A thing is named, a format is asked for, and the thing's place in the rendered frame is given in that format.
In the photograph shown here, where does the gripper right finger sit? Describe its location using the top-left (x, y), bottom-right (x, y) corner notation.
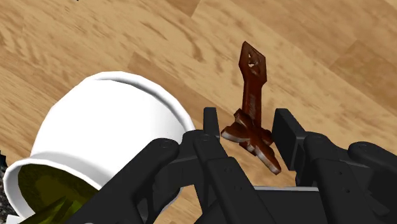
top-left (271, 108), bottom-right (397, 224)

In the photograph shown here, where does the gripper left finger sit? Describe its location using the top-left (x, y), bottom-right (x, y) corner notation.
top-left (63, 106), bottom-right (277, 224)

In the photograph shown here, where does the brown wooden cross-shaped tool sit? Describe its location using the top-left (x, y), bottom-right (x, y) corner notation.
top-left (220, 41), bottom-right (282, 176)

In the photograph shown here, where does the white plant pot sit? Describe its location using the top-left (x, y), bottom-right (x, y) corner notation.
top-left (3, 71), bottom-right (196, 219)

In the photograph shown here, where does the green plant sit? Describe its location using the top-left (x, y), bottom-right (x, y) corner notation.
top-left (17, 164), bottom-right (99, 224)

